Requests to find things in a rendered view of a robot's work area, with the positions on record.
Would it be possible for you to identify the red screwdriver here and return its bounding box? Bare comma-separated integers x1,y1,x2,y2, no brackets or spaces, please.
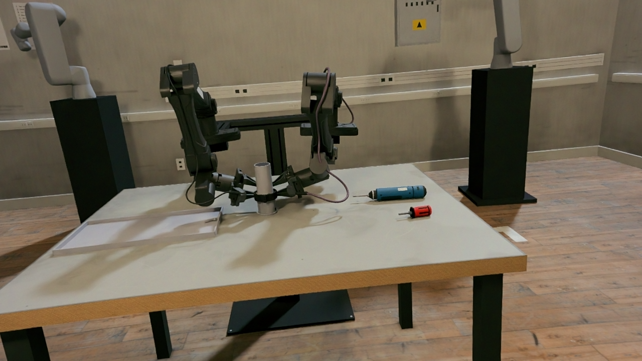
398,206,432,218

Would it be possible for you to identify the white hollow tube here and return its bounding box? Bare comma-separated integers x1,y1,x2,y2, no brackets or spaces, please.
254,162,274,195

